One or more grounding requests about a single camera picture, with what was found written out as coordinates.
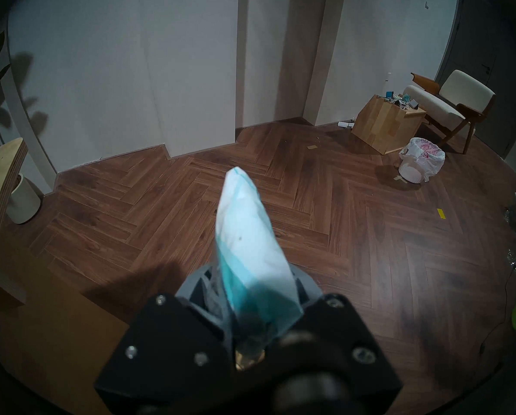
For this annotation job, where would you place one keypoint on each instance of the yellow floor tape piece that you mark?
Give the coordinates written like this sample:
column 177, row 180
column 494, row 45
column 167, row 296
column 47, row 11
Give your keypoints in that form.
column 441, row 213

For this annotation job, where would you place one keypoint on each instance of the teal white packet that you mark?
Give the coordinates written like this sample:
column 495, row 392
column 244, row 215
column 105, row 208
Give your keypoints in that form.
column 249, row 254

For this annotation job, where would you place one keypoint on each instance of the white cushioned wooden armchair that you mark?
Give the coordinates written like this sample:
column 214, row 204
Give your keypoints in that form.
column 452, row 98

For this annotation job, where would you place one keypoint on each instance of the small clutter pile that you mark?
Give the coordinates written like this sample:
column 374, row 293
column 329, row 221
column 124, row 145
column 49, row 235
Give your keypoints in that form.
column 398, row 99

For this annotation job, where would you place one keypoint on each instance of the white plant pot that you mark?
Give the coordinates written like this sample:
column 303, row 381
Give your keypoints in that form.
column 23, row 200

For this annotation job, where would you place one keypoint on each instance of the white bin with plastic bag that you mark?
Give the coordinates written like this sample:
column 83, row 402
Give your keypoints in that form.
column 422, row 159

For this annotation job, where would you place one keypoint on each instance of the light wooden table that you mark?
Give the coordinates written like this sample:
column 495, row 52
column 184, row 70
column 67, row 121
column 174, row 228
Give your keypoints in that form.
column 2, row 211

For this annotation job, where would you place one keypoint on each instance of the wooden cube side table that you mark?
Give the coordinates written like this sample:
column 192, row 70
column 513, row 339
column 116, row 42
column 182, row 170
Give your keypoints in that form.
column 383, row 126

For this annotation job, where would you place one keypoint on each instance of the beige tape scrap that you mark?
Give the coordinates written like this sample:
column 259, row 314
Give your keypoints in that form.
column 398, row 178

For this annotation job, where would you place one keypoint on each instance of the white power strip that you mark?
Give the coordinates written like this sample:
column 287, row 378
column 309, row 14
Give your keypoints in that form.
column 345, row 124

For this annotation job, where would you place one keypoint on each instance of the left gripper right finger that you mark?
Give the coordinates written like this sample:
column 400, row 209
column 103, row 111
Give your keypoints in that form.
column 353, row 358

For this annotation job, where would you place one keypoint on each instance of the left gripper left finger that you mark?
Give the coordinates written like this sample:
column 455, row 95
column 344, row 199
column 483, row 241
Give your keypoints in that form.
column 167, row 353

